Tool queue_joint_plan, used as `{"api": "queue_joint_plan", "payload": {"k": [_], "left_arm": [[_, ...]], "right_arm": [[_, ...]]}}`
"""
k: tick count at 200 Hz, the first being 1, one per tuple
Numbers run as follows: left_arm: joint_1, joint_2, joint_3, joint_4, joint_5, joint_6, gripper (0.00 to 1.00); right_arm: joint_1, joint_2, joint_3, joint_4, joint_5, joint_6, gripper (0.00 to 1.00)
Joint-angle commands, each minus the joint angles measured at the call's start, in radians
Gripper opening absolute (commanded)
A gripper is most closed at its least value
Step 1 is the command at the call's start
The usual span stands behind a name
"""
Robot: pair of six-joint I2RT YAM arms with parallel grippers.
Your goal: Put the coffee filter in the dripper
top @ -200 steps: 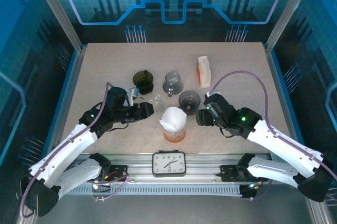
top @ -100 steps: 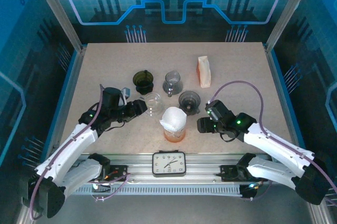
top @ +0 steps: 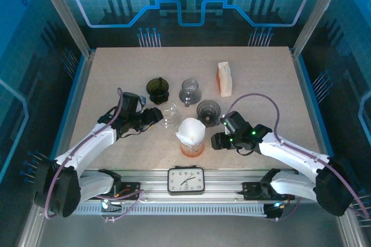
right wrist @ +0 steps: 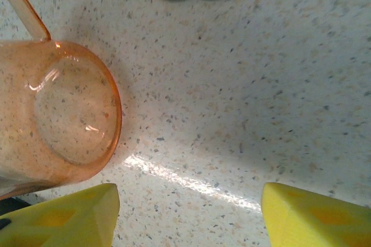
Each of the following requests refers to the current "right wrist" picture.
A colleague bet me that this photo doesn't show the orange coffee server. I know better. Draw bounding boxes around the orange coffee server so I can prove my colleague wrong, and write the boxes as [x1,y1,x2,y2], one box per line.
[0,0,123,201]

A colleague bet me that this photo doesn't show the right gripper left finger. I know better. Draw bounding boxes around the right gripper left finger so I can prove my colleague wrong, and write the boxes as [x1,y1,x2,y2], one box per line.
[0,183,121,247]

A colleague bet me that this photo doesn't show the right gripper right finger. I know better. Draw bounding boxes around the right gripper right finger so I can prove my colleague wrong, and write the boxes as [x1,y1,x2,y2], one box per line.
[261,182,371,247]

